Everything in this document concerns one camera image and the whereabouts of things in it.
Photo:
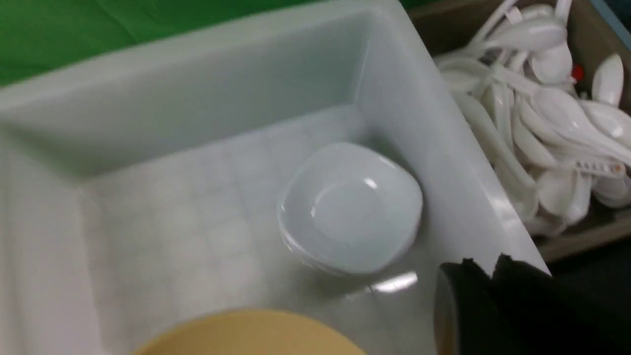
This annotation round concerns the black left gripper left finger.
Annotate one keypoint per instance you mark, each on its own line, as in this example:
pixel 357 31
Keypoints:
pixel 464 319

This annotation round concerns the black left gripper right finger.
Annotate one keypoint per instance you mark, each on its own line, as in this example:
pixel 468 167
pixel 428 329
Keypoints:
pixel 551 319

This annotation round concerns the yellow noodle bowl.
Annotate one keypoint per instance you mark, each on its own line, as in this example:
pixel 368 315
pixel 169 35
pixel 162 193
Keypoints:
pixel 251 331

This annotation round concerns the stacked white small dishes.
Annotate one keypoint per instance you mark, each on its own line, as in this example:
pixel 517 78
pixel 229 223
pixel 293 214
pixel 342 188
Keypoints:
pixel 350 210

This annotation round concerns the white plastic soup spoons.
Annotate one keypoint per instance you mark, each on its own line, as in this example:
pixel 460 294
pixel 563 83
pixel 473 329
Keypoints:
pixel 551 148

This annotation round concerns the brown plastic spoon bin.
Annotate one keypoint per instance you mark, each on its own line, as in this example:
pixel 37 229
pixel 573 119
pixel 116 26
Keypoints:
pixel 446 25

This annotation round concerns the blue plastic chopstick bin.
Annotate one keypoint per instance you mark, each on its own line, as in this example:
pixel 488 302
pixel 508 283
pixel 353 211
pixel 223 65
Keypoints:
pixel 617 14

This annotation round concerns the white translucent plastic tub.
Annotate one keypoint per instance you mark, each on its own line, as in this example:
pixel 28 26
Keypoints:
pixel 139 189

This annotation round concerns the green cloth backdrop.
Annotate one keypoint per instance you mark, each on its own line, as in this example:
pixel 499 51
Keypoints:
pixel 62 49

